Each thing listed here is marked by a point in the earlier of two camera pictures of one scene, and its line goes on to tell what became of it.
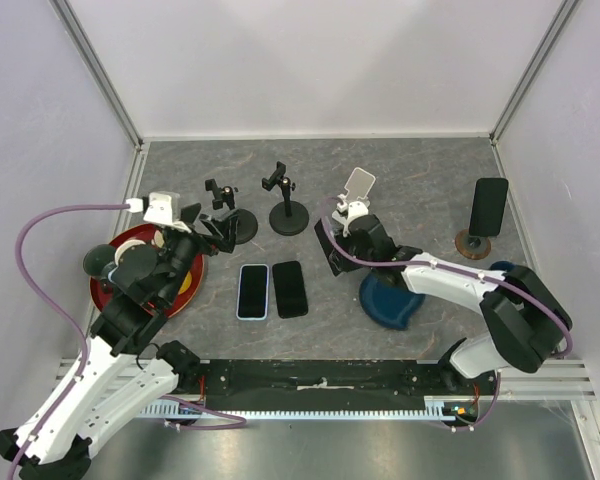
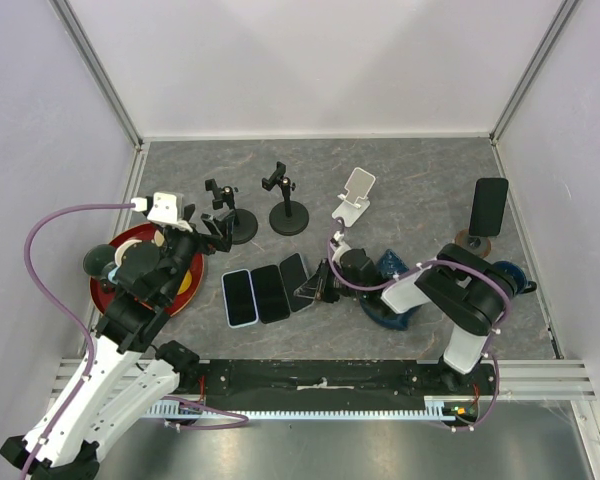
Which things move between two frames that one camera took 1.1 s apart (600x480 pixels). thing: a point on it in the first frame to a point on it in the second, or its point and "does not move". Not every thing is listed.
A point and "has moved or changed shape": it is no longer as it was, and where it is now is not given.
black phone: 291,299 to 270,294
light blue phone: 253,292 to 241,307
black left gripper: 225,227 does not move
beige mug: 159,239 does not move
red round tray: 176,304 does not move
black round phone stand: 247,222 does not move
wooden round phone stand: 472,247 does not move
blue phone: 338,261 has moved or changed shape
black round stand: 288,217 does not move
